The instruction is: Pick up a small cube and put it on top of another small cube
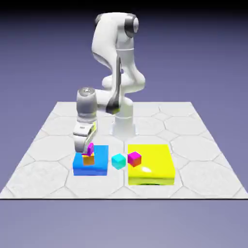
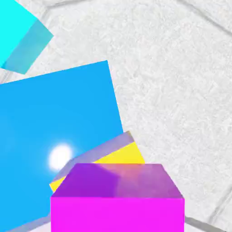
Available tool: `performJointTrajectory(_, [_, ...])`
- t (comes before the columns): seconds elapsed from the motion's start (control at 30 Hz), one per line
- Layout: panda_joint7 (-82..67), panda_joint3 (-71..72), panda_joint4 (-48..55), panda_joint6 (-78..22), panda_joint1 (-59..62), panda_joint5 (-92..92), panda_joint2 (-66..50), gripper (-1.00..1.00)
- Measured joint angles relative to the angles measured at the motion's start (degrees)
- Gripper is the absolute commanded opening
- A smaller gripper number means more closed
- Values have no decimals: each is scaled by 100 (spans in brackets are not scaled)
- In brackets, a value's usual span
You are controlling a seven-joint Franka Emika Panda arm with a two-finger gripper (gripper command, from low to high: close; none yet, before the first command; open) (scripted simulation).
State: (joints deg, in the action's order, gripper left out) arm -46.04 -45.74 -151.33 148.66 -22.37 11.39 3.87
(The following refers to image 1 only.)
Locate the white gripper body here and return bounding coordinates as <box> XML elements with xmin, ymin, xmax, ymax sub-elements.
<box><xmin>73</xmin><ymin>128</ymin><xmax>97</xmax><ymax>154</ymax></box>

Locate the small orange cube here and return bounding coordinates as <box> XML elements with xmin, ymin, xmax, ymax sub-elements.
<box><xmin>82</xmin><ymin>152</ymin><xmax>96</xmax><ymax>167</ymax></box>

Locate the small cyan cube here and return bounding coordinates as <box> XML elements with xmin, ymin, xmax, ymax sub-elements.
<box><xmin>111</xmin><ymin>153</ymin><xmax>127</xmax><ymax>171</ymax></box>

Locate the small magenta cube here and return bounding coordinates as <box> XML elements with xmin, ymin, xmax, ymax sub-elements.
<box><xmin>127</xmin><ymin>151</ymin><xmax>142</xmax><ymax>168</ymax></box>

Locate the large blue box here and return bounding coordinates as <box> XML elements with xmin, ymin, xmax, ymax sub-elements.
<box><xmin>72</xmin><ymin>145</ymin><xmax>109</xmax><ymax>177</ymax></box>

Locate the large yellow box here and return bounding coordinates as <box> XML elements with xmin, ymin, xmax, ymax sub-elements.
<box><xmin>127</xmin><ymin>143</ymin><xmax>175</xmax><ymax>186</ymax></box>

